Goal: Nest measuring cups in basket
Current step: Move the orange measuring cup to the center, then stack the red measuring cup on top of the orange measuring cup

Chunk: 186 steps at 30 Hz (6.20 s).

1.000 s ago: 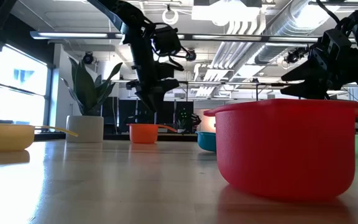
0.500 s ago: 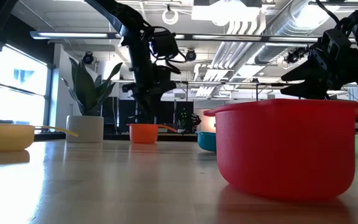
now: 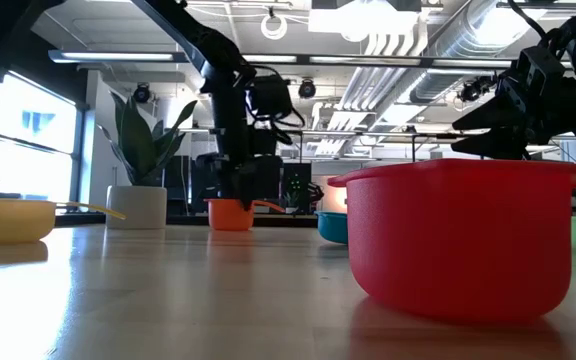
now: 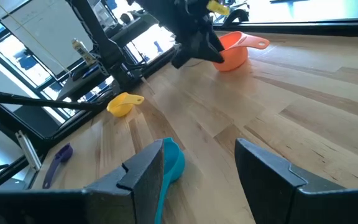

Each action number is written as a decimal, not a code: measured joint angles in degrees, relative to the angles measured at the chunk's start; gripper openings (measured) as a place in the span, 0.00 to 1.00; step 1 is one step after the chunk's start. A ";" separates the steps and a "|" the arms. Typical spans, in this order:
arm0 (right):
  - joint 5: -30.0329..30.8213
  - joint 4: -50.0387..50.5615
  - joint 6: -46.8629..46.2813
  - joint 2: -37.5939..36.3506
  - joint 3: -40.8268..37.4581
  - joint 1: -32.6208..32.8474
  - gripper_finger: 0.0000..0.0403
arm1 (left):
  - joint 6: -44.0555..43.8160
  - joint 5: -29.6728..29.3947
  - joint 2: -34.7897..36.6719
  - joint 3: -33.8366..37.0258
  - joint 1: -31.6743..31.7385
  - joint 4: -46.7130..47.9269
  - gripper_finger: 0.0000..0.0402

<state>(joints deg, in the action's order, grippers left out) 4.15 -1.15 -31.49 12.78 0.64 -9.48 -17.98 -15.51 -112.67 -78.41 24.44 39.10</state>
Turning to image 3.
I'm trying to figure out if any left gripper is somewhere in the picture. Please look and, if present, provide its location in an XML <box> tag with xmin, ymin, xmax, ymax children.
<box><xmin>195</xmin><ymin>150</ymin><xmax>285</xmax><ymax>212</ymax></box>

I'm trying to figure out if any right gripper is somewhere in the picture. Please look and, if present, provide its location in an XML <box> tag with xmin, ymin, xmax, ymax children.
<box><xmin>450</xmin><ymin>45</ymin><xmax>576</xmax><ymax>161</ymax></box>

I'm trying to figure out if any orange measuring cup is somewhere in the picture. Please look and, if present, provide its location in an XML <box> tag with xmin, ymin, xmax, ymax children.
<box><xmin>204</xmin><ymin>198</ymin><xmax>287</xmax><ymax>233</ymax></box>

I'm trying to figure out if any light blue measuring cup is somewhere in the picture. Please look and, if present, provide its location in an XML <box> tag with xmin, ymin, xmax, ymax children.
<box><xmin>314</xmin><ymin>210</ymin><xmax>349</xmax><ymax>246</ymax></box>

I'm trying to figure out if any red measuring cup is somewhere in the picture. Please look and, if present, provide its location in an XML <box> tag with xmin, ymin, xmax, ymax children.
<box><xmin>327</xmin><ymin>158</ymin><xmax>576</xmax><ymax>324</ymax></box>

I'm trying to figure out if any yellow measuring cup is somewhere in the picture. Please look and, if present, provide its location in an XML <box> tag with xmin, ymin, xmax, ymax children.
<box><xmin>0</xmin><ymin>198</ymin><xmax>127</xmax><ymax>245</ymax></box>

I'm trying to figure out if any black ceiling spotlight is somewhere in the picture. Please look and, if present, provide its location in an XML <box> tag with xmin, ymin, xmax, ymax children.
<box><xmin>132</xmin><ymin>82</ymin><xmax>152</xmax><ymax>105</ymax></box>
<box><xmin>457</xmin><ymin>74</ymin><xmax>499</xmax><ymax>104</ymax></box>
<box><xmin>297</xmin><ymin>78</ymin><xmax>317</xmax><ymax>100</ymax></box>

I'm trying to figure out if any black computer with green lights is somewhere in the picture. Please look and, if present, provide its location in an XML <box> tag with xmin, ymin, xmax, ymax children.
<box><xmin>281</xmin><ymin>161</ymin><xmax>313</xmax><ymax>215</ymax></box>

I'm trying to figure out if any white plant pot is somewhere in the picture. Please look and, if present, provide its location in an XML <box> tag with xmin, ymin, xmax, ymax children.
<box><xmin>105</xmin><ymin>185</ymin><xmax>168</xmax><ymax>231</ymax></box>

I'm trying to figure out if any green snake plant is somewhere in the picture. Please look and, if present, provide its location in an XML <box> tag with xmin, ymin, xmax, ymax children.
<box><xmin>98</xmin><ymin>91</ymin><xmax>199</xmax><ymax>187</ymax></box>

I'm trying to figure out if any overhead light bar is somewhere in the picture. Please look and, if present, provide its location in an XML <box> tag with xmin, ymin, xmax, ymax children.
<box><xmin>47</xmin><ymin>48</ymin><xmax>576</xmax><ymax>70</ymax></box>

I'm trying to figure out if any black aluminium table frame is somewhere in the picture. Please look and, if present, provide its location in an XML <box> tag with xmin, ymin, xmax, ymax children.
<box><xmin>55</xmin><ymin>213</ymin><xmax>319</xmax><ymax>228</ymax></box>

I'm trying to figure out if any silver ventilation duct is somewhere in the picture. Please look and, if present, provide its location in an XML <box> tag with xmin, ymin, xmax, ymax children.
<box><xmin>410</xmin><ymin>0</ymin><xmax>534</xmax><ymax>104</ymax></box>

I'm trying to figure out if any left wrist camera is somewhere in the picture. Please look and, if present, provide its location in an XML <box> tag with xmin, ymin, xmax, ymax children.
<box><xmin>248</xmin><ymin>74</ymin><xmax>295</xmax><ymax>124</ymax></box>

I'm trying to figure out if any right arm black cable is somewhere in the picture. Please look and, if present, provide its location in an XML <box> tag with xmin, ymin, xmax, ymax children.
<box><xmin>506</xmin><ymin>0</ymin><xmax>562</xmax><ymax>46</ymax></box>

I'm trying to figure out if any white cable coil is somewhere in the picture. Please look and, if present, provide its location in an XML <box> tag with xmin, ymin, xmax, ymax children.
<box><xmin>260</xmin><ymin>7</ymin><xmax>289</xmax><ymax>41</ymax></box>

